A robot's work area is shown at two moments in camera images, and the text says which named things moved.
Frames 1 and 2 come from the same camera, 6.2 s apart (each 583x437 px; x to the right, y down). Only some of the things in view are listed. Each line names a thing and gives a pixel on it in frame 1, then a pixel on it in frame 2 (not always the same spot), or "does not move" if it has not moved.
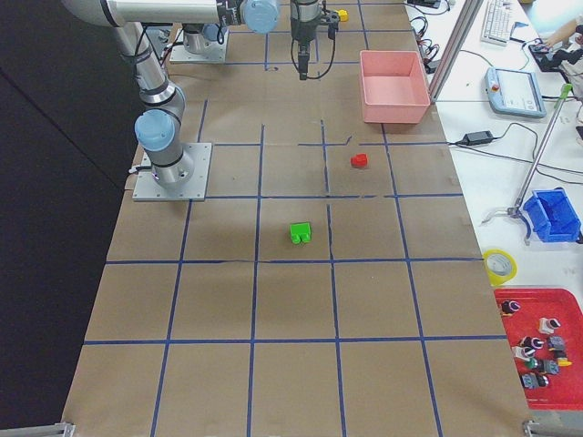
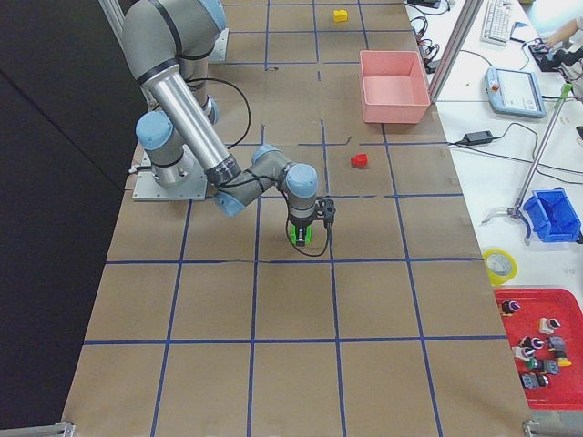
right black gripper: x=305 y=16 to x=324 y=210
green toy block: x=301 y=232 does not move
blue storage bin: x=553 y=216 does not move
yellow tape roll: x=500 y=265 does not move
